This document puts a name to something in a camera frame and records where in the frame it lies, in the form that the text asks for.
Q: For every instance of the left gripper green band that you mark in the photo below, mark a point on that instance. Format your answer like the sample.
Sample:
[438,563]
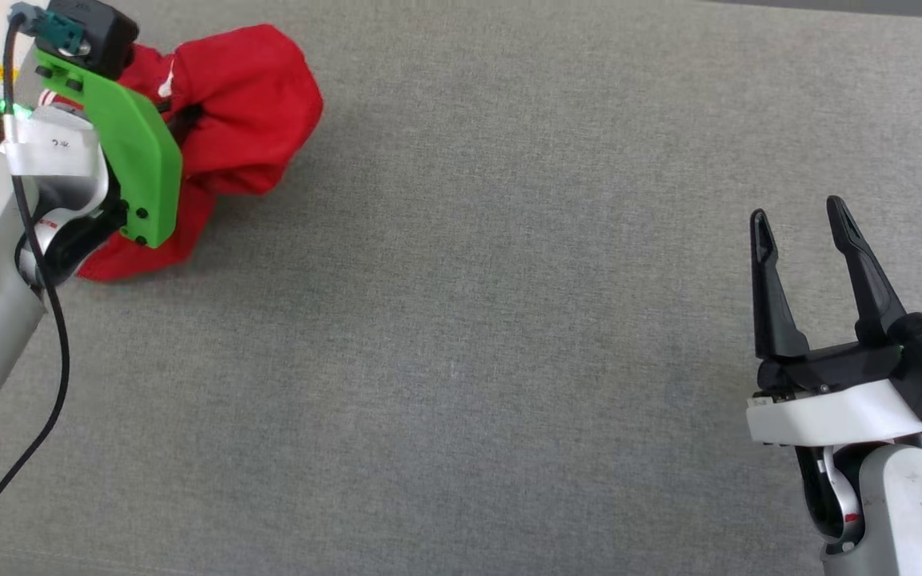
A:
[137,160]

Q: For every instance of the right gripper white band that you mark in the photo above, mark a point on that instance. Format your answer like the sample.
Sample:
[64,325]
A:
[837,412]

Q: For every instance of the red basketball jersey number 23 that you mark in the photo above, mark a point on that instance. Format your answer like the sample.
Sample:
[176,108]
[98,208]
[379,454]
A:
[245,104]

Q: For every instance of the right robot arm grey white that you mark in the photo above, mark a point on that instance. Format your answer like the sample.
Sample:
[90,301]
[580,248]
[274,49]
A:
[909,512]

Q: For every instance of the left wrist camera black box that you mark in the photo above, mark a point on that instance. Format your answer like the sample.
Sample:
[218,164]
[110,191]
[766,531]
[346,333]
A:
[105,36]

